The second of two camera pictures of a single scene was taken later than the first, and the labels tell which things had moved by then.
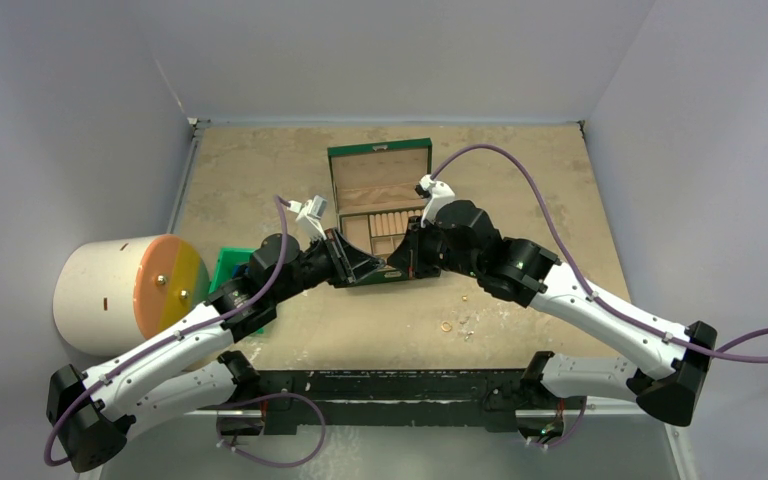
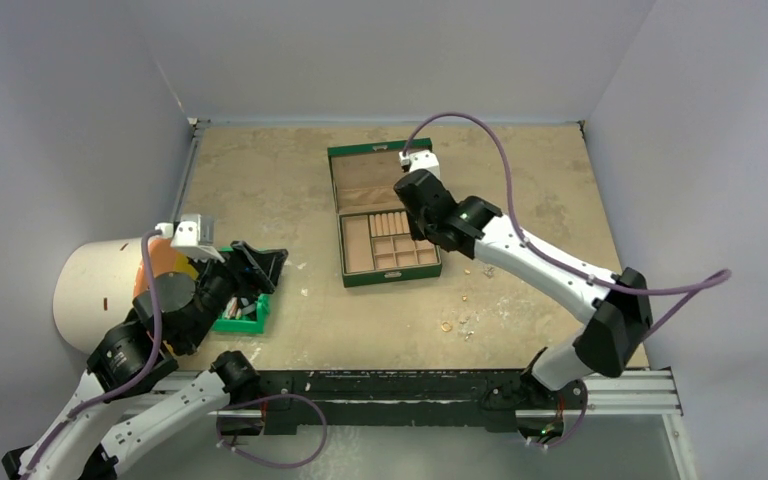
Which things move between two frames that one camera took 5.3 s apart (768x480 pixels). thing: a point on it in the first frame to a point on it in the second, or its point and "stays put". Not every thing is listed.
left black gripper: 351,263 to 267,264
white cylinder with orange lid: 112,294 stays put
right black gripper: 413,245 to 414,198
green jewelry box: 378,191 stays put
